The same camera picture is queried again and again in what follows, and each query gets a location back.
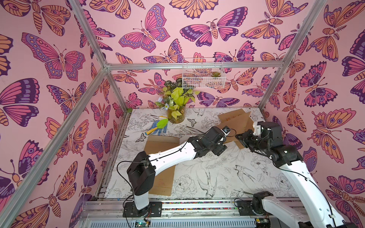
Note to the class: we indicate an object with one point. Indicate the glass vase with plants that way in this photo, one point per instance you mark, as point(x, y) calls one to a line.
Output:
point(174, 99)

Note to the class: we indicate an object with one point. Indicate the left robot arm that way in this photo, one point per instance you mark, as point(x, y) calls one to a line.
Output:
point(145, 167)

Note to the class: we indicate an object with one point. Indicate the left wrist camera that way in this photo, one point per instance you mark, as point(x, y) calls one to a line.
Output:
point(226, 130)

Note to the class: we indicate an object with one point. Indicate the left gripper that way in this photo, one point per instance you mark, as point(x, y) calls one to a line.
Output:
point(220, 149)

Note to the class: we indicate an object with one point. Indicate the aluminium frame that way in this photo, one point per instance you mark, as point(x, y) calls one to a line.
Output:
point(19, 198)

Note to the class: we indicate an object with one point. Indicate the kraft file bag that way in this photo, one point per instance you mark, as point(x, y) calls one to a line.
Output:
point(227, 120)
point(160, 149)
point(243, 123)

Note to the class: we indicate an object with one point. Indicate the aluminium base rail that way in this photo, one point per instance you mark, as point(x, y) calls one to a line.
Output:
point(191, 213)

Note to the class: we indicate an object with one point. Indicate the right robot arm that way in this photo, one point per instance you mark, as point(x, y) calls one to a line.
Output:
point(266, 140)

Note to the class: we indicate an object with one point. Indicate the white wire basket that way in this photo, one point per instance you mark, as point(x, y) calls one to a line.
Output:
point(198, 74)

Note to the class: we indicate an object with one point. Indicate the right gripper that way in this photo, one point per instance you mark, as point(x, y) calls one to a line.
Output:
point(243, 138)

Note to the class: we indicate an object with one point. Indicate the green item in basket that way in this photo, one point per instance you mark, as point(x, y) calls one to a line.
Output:
point(216, 74)

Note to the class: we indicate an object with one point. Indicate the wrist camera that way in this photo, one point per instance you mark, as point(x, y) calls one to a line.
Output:
point(256, 129)
point(226, 130)

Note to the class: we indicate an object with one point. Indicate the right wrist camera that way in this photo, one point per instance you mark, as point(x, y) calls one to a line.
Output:
point(256, 129)

